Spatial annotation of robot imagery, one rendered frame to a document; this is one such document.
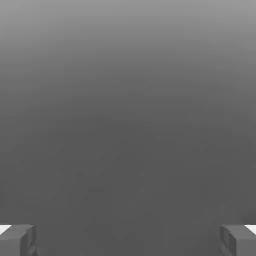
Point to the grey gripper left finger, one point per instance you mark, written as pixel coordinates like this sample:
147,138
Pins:
16,240

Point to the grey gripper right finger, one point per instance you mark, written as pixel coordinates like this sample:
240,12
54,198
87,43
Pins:
240,240

